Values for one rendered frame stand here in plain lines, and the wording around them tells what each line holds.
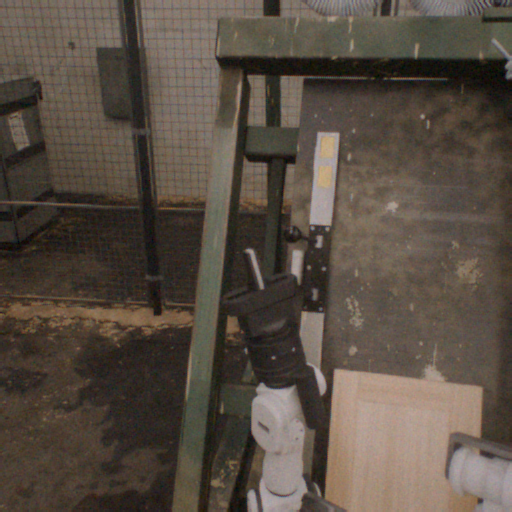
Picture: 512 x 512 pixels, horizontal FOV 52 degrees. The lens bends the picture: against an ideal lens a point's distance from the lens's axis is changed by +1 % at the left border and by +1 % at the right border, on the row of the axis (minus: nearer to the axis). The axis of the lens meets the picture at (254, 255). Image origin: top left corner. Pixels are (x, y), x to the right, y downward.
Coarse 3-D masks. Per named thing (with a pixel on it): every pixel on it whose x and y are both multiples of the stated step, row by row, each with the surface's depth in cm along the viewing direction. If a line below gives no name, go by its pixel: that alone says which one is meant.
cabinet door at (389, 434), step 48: (336, 384) 117; (384, 384) 116; (432, 384) 114; (336, 432) 116; (384, 432) 115; (432, 432) 113; (480, 432) 112; (336, 480) 115; (384, 480) 114; (432, 480) 112
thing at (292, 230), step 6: (288, 228) 109; (294, 228) 109; (288, 234) 109; (294, 234) 109; (300, 234) 110; (288, 240) 110; (294, 240) 109; (306, 240) 114; (312, 240) 116; (318, 240) 118; (318, 246) 118
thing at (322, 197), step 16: (320, 144) 122; (336, 144) 121; (320, 160) 122; (336, 160) 121; (336, 176) 124; (320, 192) 121; (320, 208) 120; (304, 320) 118; (320, 320) 118; (304, 336) 118; (320, 336) 117; (320, 352) 117; (304, 448) 115; (304, 464) 115
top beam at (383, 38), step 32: (224, 32) 123; (256, 32) 121; (288, 32) 120; (320, 32) 119; (352, 32) 118; (384, 32) 116; (416, 32) 115; (448, 32) 114; (480, 32) 113; (224, 64) 126; (256, 64) 124; (288, 64) 123; (320, 64) 121; (352, 64) 120; (384, 64) 118; (416, 64) 117; (448, 64) 116; (480, 64) 115
